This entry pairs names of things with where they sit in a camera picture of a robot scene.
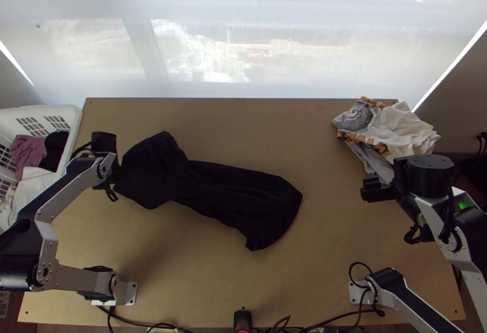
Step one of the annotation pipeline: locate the heap of white patterned clothes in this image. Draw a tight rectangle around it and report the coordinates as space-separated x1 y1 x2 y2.
331 96 442 176

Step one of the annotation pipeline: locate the dark t-shirt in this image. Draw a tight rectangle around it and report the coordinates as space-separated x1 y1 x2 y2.
113 130 304 252

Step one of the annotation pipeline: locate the white sheer curtain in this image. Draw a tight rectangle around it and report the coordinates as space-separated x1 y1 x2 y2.
0 0 487 100

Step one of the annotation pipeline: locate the white laundry basket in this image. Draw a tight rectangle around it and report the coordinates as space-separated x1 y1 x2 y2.
0 104 82 235

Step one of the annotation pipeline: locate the heap of pink white clothes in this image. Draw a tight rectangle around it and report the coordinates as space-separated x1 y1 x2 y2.
0 131 71 231

